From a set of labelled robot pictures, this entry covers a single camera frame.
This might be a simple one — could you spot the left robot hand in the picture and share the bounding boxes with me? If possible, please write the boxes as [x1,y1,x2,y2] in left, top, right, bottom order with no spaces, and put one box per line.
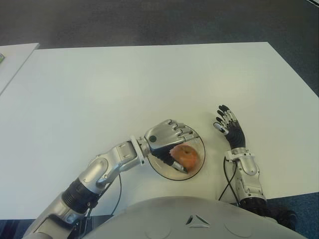
[144,119,198,174]

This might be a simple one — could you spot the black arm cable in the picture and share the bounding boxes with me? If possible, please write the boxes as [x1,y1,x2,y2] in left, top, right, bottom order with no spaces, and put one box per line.
[217,156,240,205]
[82,172,123,226]

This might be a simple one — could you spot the black robot foot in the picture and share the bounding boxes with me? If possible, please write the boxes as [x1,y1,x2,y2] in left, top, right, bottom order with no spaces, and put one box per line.
[272,209,299,232]

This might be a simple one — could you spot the grey robot torso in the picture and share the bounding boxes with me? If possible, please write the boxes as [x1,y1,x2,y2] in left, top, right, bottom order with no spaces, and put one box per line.
[85,196,310,239]

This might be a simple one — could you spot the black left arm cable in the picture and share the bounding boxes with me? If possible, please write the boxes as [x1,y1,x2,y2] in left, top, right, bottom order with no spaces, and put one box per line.
[82,172,123,226]

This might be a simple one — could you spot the white side table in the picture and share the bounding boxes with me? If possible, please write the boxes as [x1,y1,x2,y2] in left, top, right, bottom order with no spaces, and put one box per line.
[0,42,41,97]

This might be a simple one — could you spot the red yellow apple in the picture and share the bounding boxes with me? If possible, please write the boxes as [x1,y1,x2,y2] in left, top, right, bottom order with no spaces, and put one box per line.
[169,143,199,172]

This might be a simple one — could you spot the white plate with black rim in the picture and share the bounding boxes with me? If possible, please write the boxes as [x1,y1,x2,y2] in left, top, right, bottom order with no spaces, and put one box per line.
[149,122,207,181]

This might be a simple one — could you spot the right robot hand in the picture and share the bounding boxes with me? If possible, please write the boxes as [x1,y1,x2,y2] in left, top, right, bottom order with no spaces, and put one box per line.
[212,104,247,150]

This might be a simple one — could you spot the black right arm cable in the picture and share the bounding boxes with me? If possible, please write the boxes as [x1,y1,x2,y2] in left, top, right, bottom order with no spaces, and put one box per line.
[217,156,240,205]

